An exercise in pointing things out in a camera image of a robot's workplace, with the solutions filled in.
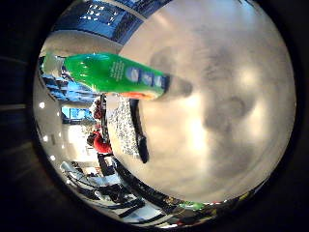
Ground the green spray bottle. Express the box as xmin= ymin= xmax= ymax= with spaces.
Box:
xmin=42 ymin=52 xmax=171 ymax=101

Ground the blue patterned cloth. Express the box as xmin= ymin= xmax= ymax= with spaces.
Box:
xmin=107 ymin=95 xmax=140 ymax=160

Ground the black equipment rack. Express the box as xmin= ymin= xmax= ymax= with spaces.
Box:
xmin=98 ymin=94 xmax=110 ymax=144

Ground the person in red shirt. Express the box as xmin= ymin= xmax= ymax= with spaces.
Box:
xmin=86 ymin=130 xmax=114 ymax=155

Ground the white robot arm with cables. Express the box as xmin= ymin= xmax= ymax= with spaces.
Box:
xmin=60 ymin=160 xmax=122 ymax=191

